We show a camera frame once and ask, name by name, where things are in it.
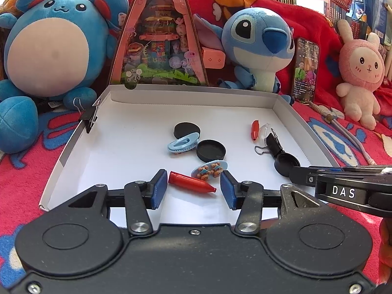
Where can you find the blue round mouse plush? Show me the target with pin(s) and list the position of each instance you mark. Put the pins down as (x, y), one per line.
(46, 52)

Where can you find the triangular toy house box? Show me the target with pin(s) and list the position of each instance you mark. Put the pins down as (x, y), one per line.
(159, 36)

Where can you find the large black binder clip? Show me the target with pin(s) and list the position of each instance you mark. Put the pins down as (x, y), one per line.
(272, 144)

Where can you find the pink bunny plush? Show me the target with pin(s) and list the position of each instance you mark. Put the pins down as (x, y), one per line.
(363, 67)

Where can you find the black round disc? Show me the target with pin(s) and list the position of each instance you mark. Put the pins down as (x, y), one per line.
(185, 128)

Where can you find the small red plastic piece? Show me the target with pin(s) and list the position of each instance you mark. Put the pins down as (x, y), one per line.
(255, 128)

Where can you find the red bullet-shaped cap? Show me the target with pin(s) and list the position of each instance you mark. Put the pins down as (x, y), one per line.
(191, 183)

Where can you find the blue alien plush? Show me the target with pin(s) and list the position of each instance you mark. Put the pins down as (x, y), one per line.
(254, 30)

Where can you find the person's right hand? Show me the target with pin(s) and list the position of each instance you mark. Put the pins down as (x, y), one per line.
(386, 245)

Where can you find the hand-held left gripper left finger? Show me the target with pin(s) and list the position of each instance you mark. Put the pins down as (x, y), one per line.
(159, 188)

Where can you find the black round lid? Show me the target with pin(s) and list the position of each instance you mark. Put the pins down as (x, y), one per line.
(284, 164)

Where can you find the blue paper bag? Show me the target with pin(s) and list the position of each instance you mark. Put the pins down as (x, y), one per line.
(367, 3)

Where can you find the white cardboard box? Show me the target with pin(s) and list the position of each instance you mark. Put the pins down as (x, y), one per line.
(128, 147)

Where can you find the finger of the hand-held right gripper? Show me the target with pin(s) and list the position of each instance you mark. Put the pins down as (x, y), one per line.
(352, 169)
(301, 176)

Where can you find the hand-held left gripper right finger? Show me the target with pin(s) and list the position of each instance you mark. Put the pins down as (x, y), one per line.
(228, 191)

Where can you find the light blue hair clip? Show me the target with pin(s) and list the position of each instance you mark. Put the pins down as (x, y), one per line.
(183, 142)

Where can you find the blue bear hair clip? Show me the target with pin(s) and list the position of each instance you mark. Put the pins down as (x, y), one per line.
(208, 171)

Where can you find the deep black round cap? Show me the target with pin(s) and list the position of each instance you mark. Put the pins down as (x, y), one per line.
(211, 150)

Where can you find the pink printed blanket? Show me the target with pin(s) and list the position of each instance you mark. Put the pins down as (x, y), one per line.
(18, 174)

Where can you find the small black binder clip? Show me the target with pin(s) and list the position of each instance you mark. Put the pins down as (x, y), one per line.
(90, 118)

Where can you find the black smartphone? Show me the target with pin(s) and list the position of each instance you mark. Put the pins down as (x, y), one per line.
(304, 70)

